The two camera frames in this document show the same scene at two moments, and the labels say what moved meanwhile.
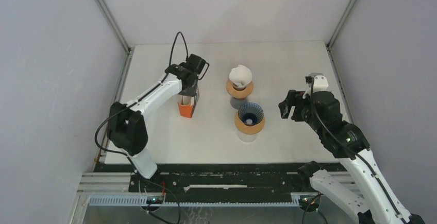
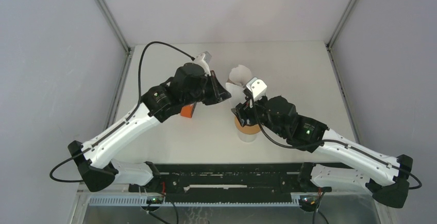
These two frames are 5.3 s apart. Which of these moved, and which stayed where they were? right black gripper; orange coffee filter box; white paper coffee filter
Moved: right black gripper
Stayed: orange coffee filter box; white paper coffee filter
